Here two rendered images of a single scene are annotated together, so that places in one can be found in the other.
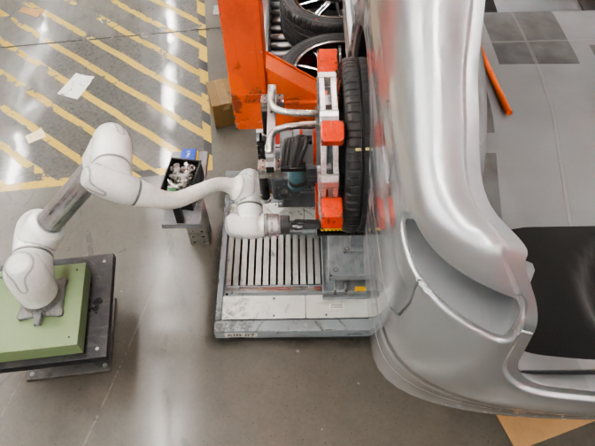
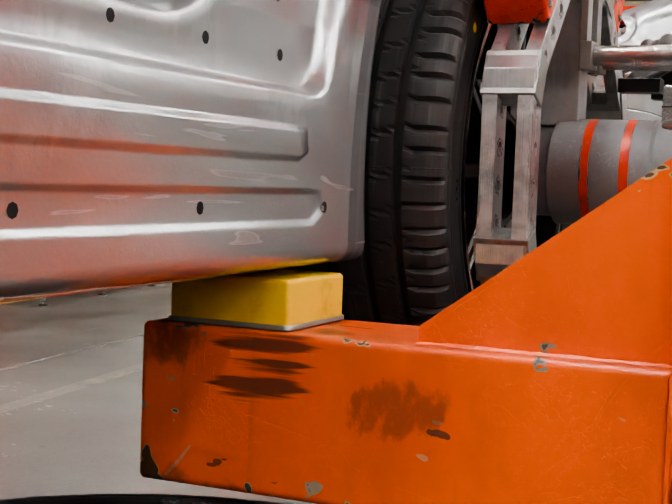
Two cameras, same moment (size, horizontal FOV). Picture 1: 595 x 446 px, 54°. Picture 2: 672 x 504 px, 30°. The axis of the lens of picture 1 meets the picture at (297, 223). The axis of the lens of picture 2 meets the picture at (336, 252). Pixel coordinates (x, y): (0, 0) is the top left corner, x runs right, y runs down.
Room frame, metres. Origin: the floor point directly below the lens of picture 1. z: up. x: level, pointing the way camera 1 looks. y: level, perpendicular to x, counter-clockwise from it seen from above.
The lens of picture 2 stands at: (3.21, 0.25, 0.83)
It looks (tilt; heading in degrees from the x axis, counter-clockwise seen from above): 3 degrees down; 202
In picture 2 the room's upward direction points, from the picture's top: 2 degrees clockwise
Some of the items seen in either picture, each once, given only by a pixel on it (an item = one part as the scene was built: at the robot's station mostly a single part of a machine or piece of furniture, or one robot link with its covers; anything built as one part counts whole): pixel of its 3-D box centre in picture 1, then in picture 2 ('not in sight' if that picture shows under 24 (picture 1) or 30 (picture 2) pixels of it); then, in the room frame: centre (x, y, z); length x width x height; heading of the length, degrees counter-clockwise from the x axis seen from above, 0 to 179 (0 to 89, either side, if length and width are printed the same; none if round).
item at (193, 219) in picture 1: (186, 188); not in sight; (1.71, 0.50, 0.44); 0.43 x 0.17 x 0.03; 179
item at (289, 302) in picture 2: not in sight; (259, 296); (2.06, -0.31, 0.71); 0.14 x 0.14 x 0.05; 89
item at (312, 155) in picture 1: (307, 147); (614, 173); (1.55, -0.05, 0.85); 0.21 x 0.14 x 0.14; 89
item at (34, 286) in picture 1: (28, 275); not in sight; (1.20, 1.05, 0.55); 0.18 x 0.16 x 0.22; 8
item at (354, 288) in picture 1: (358, 249); not in sight; (1.55, -0.29, 0.13); 0.50 x 0.36 x 0.10; 179
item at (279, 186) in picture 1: (312, 184); not in sight; (1.86, -0.08, 0.26); 0.42 x 0.18 x 0.35; 89
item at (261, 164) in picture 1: (271, 168); not in sight; (1.38, 0.09, 0.93); 0.09 x 0.05 x 0.05; 89
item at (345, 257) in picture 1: (361, 226); not in sight; (1.55, -0.29, 0.32); 0.40 x 0.30 x 0.28; 179
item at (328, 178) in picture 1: (326, 147); (560, 171); (1.55, -0.12, 0.85); 0.54 x 0.07 x 0.54; 179
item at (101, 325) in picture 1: (62, 324); not in sight; (1.19, 1.05, 0.15); 0.50 x 0.50 x 0.30; 6
